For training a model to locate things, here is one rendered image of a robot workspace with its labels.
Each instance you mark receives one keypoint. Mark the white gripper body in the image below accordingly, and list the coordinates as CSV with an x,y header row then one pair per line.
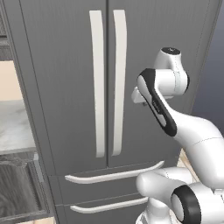
x,y
137,97

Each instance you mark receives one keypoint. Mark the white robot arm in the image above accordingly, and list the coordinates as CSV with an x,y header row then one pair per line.
x,y
201,140

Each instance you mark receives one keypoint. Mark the grey fridge door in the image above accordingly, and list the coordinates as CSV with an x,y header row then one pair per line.
x,y
145,43
64,87

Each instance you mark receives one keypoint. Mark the grey fridge drawer front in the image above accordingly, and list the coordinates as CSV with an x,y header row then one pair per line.
x,y
96,191
102,218

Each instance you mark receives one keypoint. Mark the grey fridge casing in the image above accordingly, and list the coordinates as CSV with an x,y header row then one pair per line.
x,y
24,87

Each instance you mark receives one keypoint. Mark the dark wood cupboard door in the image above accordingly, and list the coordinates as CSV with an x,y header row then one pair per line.
x,y
17,186

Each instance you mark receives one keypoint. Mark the dark wood wall cupboard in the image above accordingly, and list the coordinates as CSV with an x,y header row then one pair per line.
x,y
4,46

